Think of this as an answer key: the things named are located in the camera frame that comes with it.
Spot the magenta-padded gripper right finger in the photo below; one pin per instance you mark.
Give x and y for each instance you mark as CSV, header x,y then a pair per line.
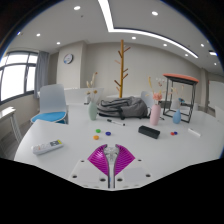
x,y
124,160

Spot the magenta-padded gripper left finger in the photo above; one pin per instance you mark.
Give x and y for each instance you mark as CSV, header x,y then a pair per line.
x,y
100,160

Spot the orange round magnet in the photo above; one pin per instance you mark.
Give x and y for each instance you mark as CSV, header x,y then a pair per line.
x,y
96,137

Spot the blue round magnet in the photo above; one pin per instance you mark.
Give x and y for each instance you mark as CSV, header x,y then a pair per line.
x,y
108,133
175,133

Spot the green round magnet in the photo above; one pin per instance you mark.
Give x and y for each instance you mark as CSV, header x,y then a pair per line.
x,y
98,131

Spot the black rectangular box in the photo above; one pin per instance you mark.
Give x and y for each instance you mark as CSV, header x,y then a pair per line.
x,y
149,132

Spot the black marker pen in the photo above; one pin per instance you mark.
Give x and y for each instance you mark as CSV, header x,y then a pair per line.
x,y
116,122

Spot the green vase with dried flowers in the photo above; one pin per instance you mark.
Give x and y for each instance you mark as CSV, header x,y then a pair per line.
x,y
92,111

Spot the grey backpack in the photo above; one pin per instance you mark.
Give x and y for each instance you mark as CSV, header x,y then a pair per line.
x,y
125,107

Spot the pink vase with flowers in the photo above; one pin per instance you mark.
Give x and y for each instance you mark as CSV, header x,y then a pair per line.
x,y
155,115

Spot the red round magnet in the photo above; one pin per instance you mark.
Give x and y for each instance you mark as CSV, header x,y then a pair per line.
x,y
172,133

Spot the white remote control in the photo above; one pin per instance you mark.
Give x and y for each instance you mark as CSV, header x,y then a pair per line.
x,y
46,146

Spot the blue vase with dried flowers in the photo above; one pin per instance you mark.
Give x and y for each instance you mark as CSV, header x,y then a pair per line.
x,y
177,117

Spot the white rectangular bar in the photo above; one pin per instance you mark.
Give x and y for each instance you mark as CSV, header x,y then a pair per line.
x,y
194,132

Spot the white chair with blue cushion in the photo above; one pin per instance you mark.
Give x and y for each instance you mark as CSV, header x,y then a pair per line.
x,y
51,100

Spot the wooden coat rack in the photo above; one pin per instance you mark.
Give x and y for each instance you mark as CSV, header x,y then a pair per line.
x,y
121,66

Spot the black-framed orange-topped side table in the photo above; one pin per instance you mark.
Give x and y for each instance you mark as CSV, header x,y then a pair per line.
x,y
181,78

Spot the grey curtain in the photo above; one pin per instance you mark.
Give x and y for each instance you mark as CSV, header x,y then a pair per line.
x,y
41,73

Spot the window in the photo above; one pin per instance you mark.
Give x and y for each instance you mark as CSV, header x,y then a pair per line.
x,y
15,78

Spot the ceiling strip light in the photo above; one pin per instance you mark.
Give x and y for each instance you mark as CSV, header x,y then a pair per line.
x,y
133,31

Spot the round ceiling lights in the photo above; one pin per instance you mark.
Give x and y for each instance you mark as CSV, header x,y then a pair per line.
x,y
77,7

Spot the round wall clock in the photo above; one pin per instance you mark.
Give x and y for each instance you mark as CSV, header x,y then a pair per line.
x,y
68,58

